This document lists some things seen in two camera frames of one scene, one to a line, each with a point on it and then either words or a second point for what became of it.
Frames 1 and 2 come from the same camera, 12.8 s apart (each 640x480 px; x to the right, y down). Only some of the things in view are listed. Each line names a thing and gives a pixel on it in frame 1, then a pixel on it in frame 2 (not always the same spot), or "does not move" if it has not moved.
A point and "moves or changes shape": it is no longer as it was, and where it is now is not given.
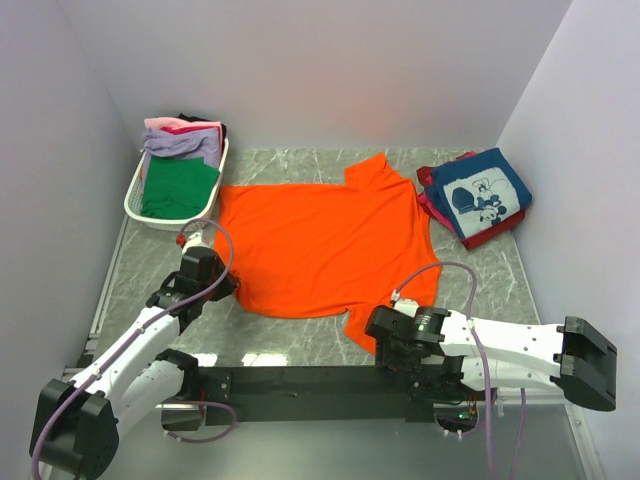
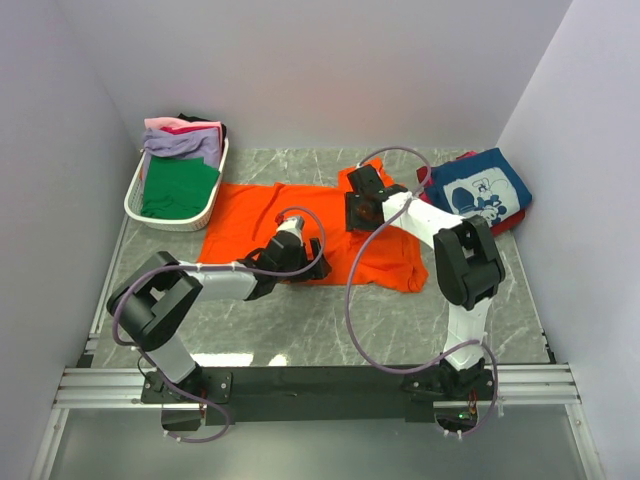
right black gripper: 385,356 to 352,221
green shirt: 177,187 does not move
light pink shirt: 174,122 does not move
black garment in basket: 195,119 does not move
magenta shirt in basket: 184,130 does not move
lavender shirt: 198,143 does not move
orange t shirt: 315,250 moves or changes shape
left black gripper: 226,289 to 314,270
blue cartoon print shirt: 479,191 does not move
